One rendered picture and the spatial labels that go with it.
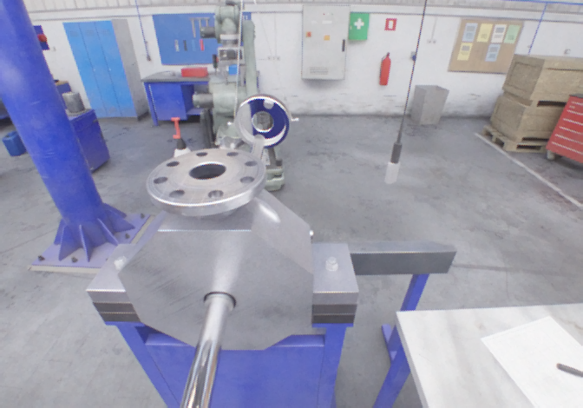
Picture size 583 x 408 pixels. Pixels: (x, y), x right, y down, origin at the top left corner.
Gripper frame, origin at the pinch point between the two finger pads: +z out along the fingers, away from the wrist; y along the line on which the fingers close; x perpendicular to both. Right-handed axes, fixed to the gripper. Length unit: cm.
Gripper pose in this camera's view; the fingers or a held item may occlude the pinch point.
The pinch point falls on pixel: (233, 80)
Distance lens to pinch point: 278.4
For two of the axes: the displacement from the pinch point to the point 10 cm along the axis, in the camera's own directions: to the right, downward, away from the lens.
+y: -9.9, 0.8, -1.2
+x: 1.4, 5.2, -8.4
